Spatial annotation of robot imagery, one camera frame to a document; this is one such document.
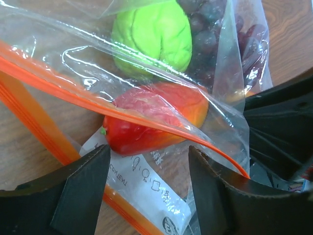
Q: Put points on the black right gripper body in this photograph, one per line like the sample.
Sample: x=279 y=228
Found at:
x=280 y=123

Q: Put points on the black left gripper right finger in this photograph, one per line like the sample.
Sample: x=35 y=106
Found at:
x=228 y=203

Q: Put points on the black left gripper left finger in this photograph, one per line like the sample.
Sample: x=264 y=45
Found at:
x=64 y=202

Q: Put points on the orange red fake mango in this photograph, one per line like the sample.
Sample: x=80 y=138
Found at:
x=163 y=102

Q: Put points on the clear zip top bag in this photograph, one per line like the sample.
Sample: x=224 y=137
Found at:
x=148 y=78

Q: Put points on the green fake fruit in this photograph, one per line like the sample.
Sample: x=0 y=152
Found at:
x=158 y=34

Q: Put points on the purple fake grapes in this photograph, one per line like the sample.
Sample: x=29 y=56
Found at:
x=230 y=46

